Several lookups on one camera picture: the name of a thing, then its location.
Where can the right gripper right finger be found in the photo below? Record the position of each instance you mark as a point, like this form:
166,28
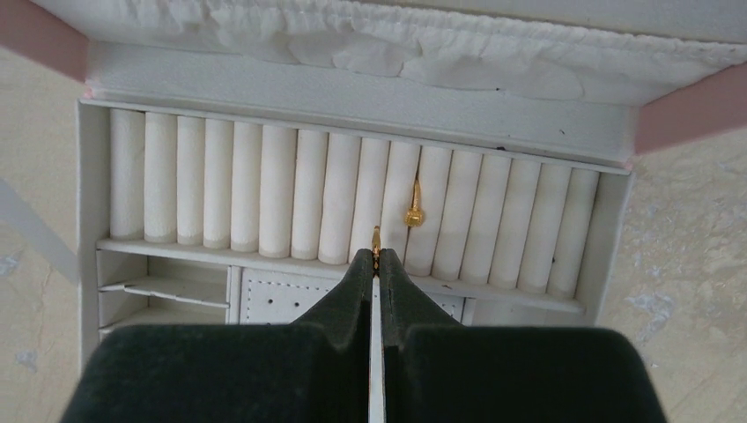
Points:
439,370

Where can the pink jewelry box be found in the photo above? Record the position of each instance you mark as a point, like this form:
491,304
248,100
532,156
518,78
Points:
233,156

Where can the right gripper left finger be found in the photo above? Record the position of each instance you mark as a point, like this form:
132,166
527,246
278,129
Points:
314,369

